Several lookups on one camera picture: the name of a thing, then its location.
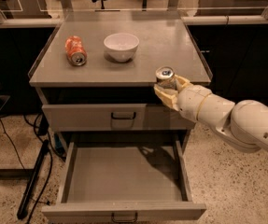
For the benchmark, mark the grey drawer cabinet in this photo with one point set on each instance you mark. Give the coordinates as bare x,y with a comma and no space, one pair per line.
163,40

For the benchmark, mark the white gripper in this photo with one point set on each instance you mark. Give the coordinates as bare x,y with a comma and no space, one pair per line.
190,102

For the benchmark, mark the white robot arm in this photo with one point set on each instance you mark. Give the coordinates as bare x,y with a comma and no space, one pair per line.
243,126

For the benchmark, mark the black top drawer handle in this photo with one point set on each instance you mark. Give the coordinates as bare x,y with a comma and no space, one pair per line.
123,115

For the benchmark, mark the silver redbull can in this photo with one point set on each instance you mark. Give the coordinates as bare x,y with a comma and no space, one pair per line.
166,78

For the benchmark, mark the closed top drawer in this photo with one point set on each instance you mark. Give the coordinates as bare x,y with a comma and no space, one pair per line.
83,118

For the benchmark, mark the open middle drawer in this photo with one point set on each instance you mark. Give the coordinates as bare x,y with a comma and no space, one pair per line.
147,179

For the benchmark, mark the black middle drawer handle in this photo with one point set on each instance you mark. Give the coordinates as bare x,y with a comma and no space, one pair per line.
115,219

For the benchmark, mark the black drawer handle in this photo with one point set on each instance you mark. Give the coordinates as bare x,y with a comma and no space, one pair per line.
123,115
115,219

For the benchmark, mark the black floor bar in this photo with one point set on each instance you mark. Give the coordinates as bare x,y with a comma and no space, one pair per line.
22,211

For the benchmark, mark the orange soda can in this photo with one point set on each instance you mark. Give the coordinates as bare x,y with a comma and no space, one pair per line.
75,51

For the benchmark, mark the white bowl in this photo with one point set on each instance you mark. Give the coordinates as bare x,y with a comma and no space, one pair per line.
121,46

